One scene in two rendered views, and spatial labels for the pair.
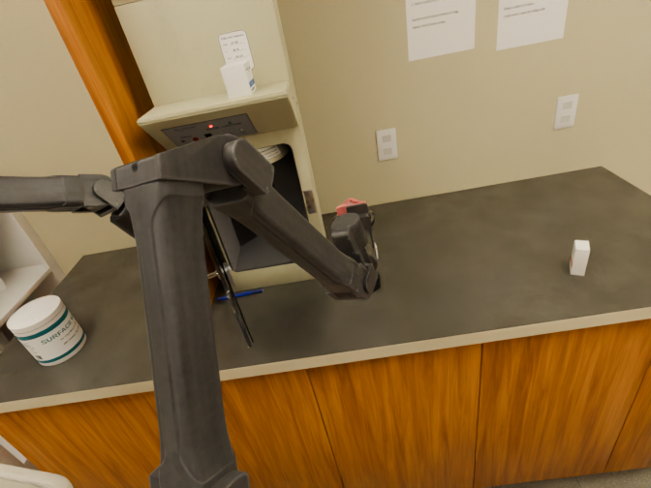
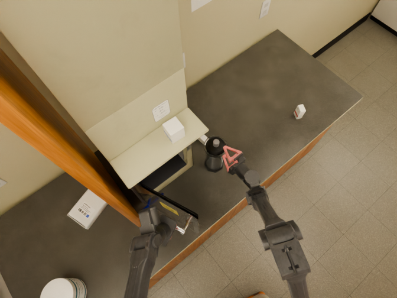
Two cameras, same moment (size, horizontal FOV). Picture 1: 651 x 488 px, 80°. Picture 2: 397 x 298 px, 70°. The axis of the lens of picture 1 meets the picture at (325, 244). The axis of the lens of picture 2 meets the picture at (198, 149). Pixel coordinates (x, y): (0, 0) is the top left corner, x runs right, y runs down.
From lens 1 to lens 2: 92 cm
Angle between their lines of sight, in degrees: 41
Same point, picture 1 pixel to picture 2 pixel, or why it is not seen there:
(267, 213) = not seen: hidden behind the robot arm
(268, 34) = (180, 93)
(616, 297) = (316, 126)
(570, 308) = (303, 139)
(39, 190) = (147, 272)
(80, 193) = (153, 254)
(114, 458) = not seen: outside the picture
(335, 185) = not seen: hidden behind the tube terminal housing
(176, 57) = (125, 132)
